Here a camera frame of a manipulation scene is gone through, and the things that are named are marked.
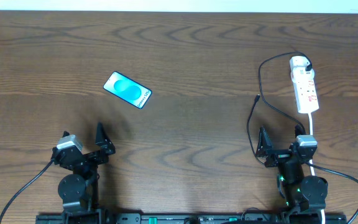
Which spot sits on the white power strip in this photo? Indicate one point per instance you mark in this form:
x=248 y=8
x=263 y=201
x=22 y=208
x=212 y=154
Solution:
x=302 y=76

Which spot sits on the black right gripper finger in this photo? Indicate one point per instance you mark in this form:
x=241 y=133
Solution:
x=264 y=146
x=299 y=130

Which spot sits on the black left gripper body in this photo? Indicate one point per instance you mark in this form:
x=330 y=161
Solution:
x=89 y=157

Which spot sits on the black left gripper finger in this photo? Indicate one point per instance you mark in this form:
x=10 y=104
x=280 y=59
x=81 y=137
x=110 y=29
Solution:
x=65 y=134
x=103 y=141

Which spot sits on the blue screen Samsung smartphone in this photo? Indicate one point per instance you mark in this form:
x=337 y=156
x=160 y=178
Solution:
x=128 y=90

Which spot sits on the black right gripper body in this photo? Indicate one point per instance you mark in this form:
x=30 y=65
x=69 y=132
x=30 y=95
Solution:
x=281 y=157

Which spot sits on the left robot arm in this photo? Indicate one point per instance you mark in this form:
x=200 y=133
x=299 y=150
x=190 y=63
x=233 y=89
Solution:
x=79 y=190

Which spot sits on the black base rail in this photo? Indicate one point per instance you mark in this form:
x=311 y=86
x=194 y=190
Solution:
x=135 y=218

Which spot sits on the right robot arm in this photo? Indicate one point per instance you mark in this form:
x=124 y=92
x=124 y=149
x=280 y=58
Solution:
x=305 y=195

